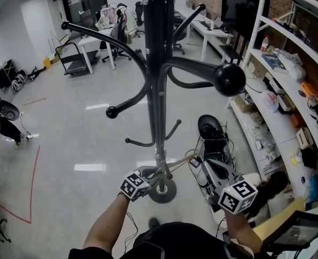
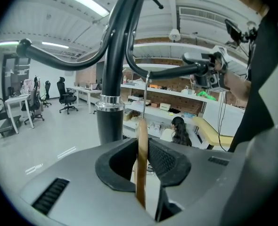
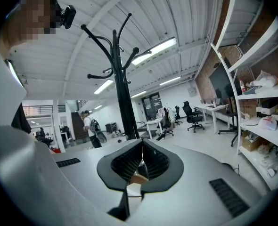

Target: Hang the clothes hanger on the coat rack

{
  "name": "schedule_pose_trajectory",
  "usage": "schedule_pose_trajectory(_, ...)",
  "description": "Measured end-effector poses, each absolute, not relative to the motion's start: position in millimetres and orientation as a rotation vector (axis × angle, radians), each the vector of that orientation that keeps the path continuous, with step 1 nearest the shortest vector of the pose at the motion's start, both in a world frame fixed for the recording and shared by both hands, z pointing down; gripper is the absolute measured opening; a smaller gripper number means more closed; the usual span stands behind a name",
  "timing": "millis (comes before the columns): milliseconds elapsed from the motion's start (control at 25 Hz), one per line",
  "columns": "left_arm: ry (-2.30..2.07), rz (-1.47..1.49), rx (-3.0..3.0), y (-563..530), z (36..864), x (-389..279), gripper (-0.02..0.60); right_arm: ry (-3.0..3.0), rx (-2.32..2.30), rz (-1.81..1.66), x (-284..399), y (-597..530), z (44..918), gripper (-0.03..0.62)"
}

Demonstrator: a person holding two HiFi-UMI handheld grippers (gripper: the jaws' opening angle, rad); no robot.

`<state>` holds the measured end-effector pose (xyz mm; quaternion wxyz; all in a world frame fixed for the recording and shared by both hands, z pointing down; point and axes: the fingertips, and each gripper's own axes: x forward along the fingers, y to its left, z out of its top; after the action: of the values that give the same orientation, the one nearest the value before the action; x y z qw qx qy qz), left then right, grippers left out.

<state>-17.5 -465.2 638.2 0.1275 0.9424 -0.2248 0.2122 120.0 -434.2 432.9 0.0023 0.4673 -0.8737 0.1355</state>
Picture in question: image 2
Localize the pink bags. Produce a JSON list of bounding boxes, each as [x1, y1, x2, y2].
[[22, 79, 35, 94]]

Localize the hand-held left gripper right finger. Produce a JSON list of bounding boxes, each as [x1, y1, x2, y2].
[[148, 137, 233, 222]]

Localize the black glass door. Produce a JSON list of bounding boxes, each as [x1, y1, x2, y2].
[[1, 53, 32, 101]]

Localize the dark display screen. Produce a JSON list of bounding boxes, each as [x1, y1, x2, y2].
[[96, 61, 106, 85]]

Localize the person's black shirt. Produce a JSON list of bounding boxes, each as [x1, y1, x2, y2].
[[228, 8, 278, 153]]

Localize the black headrest office chair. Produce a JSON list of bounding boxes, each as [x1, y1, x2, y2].
[[57, 76, 79, 115]]

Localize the long white desk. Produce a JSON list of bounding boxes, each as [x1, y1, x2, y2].
[[68, 85, 102, 114]]

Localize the white metal shelving unit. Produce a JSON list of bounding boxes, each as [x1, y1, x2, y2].
[[120, 42, 247, 150]]

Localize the green packet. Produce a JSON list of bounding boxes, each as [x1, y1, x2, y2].
[[196, 90, 217, 102]]

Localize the white ceiling air conditioner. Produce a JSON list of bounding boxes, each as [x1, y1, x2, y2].
[[178, 5, 227, 26]]

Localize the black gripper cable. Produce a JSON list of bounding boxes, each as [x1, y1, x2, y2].
[[217, 90, 234, 152]]

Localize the cardboard box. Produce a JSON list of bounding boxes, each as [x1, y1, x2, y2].
[[123, 109, 140, 122]]

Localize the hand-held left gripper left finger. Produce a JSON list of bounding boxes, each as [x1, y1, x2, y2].
[[18, 137, 154, 225]]

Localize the white cone ceiling lamp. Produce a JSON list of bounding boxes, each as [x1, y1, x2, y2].
[[169, 28, 181, 42]]

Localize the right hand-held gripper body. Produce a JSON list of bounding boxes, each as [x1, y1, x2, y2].
[[195, 45, 232, 93]]

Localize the black coat rack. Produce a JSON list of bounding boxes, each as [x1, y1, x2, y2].
[[16, 0, 209, 146]]

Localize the wooden hanger with metal hook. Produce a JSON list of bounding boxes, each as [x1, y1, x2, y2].
[[134, 71, 152, 210]]

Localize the person's right forearm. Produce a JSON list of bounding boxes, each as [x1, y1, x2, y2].
[[223, 71, 253, 106]]

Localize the white box appliance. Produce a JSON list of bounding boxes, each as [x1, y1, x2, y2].
[[202, 99, 246, 137]]

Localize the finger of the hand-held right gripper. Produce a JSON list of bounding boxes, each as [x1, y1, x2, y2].
[[181, 52, 202, 65]]

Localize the black platform trolley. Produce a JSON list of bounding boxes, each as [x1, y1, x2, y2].
[[0, 98, 22, 137]]

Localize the small white desk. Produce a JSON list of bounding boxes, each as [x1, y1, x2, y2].
[[5, 94, 35, 135]]

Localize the small black office chair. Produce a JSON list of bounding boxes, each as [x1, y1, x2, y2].
[[41, 80, 53, 108]]

